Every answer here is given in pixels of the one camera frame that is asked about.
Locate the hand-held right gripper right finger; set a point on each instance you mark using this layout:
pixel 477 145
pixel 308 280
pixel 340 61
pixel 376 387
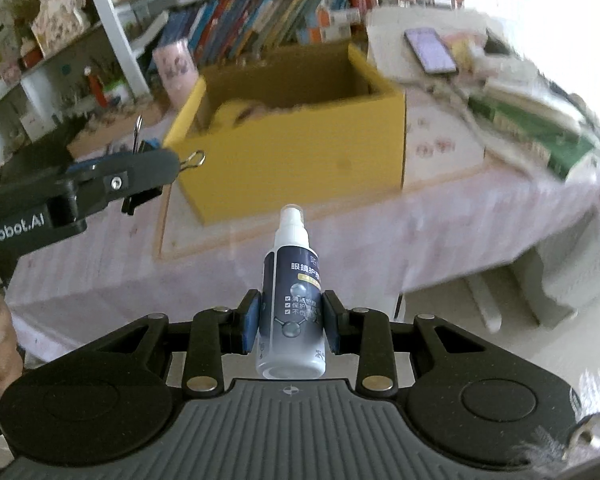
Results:
pixel 332 325

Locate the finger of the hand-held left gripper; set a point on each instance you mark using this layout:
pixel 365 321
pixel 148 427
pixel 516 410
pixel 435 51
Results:
pixel 147 147
pixel 130 172

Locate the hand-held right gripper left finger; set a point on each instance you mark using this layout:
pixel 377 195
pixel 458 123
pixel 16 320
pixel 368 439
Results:
pixel 250 325

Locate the black binder clip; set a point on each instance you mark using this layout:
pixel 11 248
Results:
pixel 140 201

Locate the white spray bottle dark label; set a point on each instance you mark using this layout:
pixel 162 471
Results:
pixel 292 280

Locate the yellow cardboard box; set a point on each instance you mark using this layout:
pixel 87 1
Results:
pixel 290 150

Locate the pink checked desktop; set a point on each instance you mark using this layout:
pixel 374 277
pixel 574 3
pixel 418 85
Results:
pixel 430 125

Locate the person's left hand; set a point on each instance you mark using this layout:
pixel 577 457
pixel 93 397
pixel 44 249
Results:
pixel 0 355

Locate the white jar green lid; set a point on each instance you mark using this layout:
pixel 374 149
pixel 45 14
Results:
pixel 117 95

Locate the pink cartoon print cup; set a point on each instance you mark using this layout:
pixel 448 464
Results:
pixel 175 75

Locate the red stick white ball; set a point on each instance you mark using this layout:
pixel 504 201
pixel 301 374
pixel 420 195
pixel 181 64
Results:
pixel 94 87

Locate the white wooden bookshelf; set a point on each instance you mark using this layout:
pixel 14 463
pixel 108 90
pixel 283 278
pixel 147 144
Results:
pixel 115 35

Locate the cream floral ornament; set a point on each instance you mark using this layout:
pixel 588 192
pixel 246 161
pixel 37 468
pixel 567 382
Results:
pixel 60 22

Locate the row of colourful books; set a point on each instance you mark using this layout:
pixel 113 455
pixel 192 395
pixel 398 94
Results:
pixel 240 15

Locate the orange white carton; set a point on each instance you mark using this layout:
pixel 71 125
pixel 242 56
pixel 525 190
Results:
pixel 330 22

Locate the white furniture piece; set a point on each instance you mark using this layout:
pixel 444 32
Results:
pixel 570 280

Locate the green book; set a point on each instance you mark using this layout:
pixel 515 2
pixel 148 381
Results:
pixel 525 135

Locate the metal clasp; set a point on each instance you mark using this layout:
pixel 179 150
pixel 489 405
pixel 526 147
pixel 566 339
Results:
pixel 585 435

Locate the smartphone with lit screen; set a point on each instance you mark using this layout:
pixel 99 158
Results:
pixel 430 50

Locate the pile of white papers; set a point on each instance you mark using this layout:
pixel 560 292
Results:
pixel 530 95

